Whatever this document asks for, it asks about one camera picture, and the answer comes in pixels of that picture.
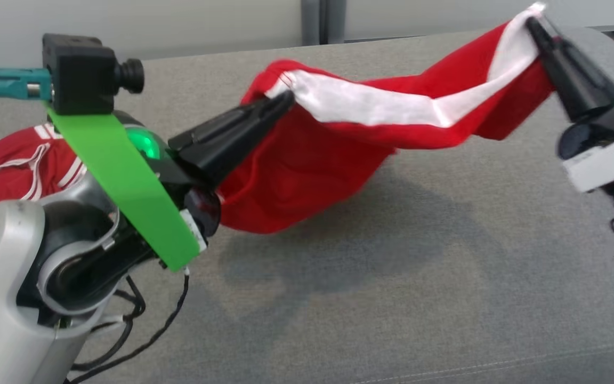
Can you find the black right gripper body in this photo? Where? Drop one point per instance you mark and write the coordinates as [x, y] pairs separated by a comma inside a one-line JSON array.
[[595, 133]]

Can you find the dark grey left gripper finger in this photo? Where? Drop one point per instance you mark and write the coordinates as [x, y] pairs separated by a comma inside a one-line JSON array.
[[227, 152], [232, 120]]

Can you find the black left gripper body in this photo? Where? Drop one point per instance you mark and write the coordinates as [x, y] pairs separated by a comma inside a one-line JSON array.
[[179, 176]]

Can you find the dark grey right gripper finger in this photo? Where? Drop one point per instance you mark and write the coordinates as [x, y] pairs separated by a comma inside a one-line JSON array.
[[560, 74], [589, 77]]

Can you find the red shorts with white stripe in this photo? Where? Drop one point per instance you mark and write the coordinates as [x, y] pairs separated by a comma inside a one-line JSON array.
[[312, 176]]

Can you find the red jersey with white sleeves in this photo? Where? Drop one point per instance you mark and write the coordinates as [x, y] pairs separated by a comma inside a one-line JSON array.
[[8, 181]]

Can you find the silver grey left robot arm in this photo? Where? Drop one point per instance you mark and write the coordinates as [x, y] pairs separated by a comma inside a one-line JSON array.
[[3, 277]]

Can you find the white camera bracket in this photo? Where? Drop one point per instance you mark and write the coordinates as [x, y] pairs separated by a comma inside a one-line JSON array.
[[605, 165]]

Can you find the grey partition post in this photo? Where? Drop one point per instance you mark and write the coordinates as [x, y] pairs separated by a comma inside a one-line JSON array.
[[336, 21], [310, 21]]

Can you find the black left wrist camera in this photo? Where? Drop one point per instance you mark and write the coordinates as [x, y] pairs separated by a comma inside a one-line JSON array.
[[83, 74]]

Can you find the teal left camera connector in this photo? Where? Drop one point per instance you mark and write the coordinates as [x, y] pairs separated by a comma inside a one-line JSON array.
[[8, 84]]

